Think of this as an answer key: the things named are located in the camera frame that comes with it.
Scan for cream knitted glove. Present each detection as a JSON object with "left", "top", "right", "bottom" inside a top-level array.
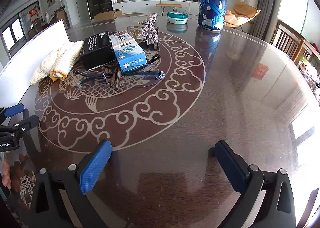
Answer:
[{"left": 30, "top": 42, "right": 75, "bottom": 85}]

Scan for blue white medicine box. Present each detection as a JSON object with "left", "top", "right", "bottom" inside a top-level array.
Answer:
[{"left": 110, "top": 31, "right": 147, "bottom": 72}]

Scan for rhinestone bow hair clip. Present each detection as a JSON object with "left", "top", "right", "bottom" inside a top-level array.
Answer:
[{"left": 127, "top": 13, "right": 159, "bottom": 50}]

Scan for person's hand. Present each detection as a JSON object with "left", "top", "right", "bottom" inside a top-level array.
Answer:
[{"left": 1, "top": 153, "right": 11, "bottom": 190}]

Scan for white storage bin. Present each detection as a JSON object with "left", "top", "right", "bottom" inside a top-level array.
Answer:
[{"left": 0, "top": 20, "right": 69, "bottom": 107}]

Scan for cream glove yellow cuff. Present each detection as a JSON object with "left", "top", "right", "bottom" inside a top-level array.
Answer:
[{"left": 49, "top": 40, "right": 84, "bottom": 81}]

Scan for black box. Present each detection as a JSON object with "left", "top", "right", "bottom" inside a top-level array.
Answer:
[{"left": 80, "top": 31, "right": 115, "bottom": 71}]

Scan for clear safety glasses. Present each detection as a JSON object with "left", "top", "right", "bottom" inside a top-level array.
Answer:
[{"left": 72, "top": 55, "right": 166, "bottom": 89}]

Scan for cardboard box on floor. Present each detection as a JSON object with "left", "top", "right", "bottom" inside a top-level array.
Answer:
[{"left": 94, "top": 9, "right": 122, "bottom": 22}]

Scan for wooden dining chair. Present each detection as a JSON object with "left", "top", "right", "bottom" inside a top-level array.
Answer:
[{"left": 270, "top": 20, "right": 319, "bottom": 70}]

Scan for white tv cabinet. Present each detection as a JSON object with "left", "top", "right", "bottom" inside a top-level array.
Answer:
[{"left": 112, "top": 0, "right": 200, "bottom": 17}]

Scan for wooden bench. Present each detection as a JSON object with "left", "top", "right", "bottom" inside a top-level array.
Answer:
[{"left": 156, "top": 3, "right": 182, "bottom": 16}]

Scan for teal white round container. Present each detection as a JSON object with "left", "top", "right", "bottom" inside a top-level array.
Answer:
[{"left": 167, "top": 11, "right": 189, "bottom": 25}]

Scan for orange lounge chair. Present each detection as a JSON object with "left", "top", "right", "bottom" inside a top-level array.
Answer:
[{"left": 223, "top": 0, "right": 261, "bottom": 30}]

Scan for brown hair tie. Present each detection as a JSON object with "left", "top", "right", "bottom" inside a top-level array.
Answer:
[{"left": 109, "top": 69, "right": 124, "bottom": 91}]

